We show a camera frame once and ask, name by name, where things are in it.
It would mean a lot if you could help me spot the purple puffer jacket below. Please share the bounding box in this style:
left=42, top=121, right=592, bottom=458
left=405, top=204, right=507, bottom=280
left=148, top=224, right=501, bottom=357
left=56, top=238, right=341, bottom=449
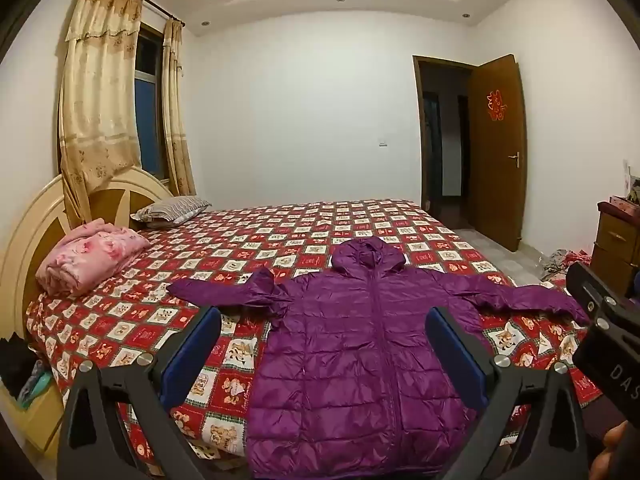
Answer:
left=167, top=238, right=592, bottom=480

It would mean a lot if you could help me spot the wide beige curtain with valance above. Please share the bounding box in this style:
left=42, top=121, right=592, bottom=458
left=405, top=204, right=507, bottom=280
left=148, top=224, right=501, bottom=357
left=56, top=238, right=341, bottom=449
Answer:
left=57, top=0, right=144, bottom=223

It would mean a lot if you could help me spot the person's right hand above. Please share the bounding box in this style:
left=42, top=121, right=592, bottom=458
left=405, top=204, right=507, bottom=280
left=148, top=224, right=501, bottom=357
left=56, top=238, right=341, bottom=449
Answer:
left=602, top=420, right=640, bottom=480

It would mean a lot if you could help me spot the cream nightstand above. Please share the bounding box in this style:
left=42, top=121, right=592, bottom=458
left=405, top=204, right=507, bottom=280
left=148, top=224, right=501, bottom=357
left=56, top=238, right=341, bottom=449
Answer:
left=0, top=369, right=67, bottom=455

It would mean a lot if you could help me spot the brown door frame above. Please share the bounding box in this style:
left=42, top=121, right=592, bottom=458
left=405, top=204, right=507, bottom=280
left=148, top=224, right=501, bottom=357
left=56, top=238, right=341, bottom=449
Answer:
left=412, top=54, right=516, bottom=231

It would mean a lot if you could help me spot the brown wooden door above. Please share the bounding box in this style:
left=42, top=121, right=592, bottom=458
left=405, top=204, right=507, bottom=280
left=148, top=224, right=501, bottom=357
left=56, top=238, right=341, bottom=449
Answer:
left=470, top=55, right=529, bottom=253

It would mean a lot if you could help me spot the pile of clothes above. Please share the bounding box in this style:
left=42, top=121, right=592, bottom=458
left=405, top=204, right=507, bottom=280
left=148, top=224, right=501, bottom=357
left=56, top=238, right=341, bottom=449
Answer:
left=539, top=247, right=595, bottom=282

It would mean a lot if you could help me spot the wooden dresser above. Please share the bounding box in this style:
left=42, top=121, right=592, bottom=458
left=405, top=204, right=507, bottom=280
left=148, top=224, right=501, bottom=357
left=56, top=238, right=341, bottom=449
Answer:
left=592, top=201, right=640, bottom=303

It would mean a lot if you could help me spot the red bear print bedspread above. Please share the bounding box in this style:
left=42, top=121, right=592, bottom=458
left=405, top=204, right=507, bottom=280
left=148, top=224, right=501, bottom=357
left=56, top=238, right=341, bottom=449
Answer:
left=25, top=197, right=596, bottom=461

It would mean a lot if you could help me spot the dark cloth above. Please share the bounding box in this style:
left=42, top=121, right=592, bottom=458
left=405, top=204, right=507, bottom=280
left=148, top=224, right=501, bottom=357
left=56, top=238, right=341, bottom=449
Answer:
left=0, top=336, right=42, bottom=397

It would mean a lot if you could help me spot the narrow beige curtain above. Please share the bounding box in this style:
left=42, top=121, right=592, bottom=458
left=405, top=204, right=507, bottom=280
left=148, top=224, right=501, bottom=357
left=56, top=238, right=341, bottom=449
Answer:
left=161, top=19, right=197, bottom=197

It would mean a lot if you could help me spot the striped pillow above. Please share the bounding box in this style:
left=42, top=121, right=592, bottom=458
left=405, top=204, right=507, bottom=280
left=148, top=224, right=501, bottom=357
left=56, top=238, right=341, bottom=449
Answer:
left=131, top=196, right=212, bottom=225

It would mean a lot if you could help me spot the teal cloth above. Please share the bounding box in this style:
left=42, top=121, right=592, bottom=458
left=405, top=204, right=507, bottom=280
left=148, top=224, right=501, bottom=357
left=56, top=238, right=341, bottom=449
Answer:
left=16, top=359, right=52, bottom=409

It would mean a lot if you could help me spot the red paper door decoration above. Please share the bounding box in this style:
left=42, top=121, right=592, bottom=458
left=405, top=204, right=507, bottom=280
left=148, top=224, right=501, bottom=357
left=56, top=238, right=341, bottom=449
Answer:
left=484, top=89, right=505, bottom=122

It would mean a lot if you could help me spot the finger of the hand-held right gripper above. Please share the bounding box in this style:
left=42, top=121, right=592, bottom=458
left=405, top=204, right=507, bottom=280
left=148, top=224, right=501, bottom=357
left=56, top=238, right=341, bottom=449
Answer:
left=565, top=260, right=640, bottom=333

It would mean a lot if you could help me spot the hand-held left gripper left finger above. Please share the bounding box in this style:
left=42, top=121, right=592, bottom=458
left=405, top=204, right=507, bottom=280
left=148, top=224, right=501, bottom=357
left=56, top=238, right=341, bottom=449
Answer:
left=56, top=306, right=223, bottom=480

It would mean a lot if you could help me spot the pink folded blanket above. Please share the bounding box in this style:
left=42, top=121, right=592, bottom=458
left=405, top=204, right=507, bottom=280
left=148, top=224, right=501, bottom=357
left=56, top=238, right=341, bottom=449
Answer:
left=35, top=218, right=151, bottom=297

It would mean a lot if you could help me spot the cream wooden headboard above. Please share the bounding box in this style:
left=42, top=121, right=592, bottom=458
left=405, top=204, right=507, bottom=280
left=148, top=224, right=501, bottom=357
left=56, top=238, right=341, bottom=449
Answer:
left=0, top=167, right=173, bottom=343

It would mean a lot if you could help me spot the window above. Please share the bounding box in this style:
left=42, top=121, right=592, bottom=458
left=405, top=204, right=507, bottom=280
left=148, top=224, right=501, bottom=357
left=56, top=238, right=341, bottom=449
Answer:
left=134, top=22, right=168, bottom=181

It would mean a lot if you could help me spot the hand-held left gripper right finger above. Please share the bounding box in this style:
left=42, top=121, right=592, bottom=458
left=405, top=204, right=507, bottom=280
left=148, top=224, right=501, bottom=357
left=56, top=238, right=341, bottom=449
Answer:
left=425, top=306, right=590, bottom=480

